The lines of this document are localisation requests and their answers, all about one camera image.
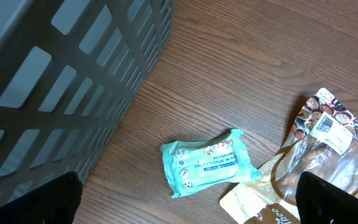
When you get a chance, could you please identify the brown paper bread bag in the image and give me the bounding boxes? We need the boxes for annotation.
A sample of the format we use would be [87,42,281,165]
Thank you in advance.
[220,88,358,224]

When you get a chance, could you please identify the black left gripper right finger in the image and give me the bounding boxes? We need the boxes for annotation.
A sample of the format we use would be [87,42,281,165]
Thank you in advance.
[296,172,358,224]

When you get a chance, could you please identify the mint wet wipes pack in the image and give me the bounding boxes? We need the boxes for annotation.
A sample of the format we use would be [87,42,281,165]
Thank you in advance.
[160,129,262,198]

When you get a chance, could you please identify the grey plastic mesh basket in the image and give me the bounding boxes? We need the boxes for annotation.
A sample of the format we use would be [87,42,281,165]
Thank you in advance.
[0,0,175,206]

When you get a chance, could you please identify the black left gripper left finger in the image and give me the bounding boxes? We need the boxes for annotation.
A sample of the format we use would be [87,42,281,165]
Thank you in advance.
[0,171,83,224]

